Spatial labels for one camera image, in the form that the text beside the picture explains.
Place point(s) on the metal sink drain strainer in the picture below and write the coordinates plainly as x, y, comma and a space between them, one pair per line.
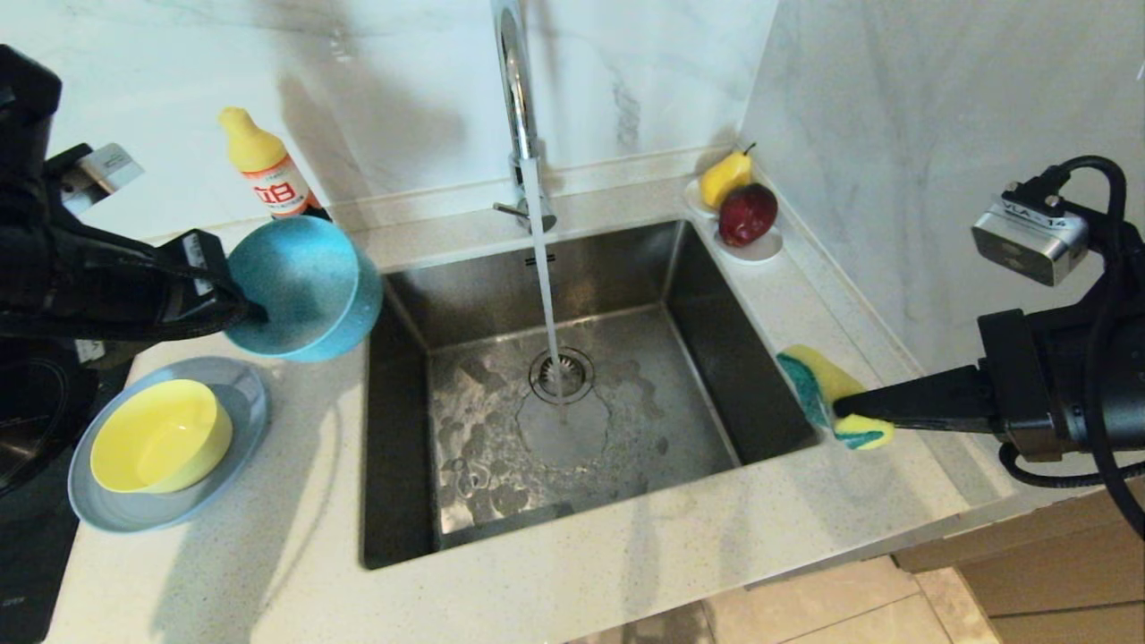
580, 376

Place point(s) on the yellow-green bowl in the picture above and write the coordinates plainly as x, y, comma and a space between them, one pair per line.
161, 438

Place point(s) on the orange dish soap bottle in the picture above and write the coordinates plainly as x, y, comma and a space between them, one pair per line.
264, 165

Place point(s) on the light wooden cabinet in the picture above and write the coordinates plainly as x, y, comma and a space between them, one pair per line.
1073, 572

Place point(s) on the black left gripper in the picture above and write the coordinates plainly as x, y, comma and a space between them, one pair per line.
134, 286

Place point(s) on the stainless steel sink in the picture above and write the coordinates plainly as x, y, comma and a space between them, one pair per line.
680, 411

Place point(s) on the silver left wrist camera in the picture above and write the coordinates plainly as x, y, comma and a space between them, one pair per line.
103, 170

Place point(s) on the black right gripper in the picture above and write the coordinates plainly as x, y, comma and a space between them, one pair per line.
1038, 376

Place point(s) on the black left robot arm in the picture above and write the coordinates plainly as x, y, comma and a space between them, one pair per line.
27, 179

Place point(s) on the yellow pear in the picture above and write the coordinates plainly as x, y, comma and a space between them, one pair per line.
723, 177

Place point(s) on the gray plate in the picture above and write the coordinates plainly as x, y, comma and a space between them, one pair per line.
224, 501

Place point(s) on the running water stream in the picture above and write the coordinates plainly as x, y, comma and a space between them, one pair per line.
544, 286

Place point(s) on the chrome faucet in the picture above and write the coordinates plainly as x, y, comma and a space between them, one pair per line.
517, 89

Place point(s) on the dark red apple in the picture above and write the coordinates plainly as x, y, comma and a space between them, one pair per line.
748, 215

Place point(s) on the teal bowl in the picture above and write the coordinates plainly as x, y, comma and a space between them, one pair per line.
304, 286

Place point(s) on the small white fruit dish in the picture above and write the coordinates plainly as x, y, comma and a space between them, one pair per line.
760, 252

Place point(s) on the yellow sponge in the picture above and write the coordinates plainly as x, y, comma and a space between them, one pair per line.
818, 380

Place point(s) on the black induction cooktop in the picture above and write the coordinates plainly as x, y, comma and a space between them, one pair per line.
36, 572

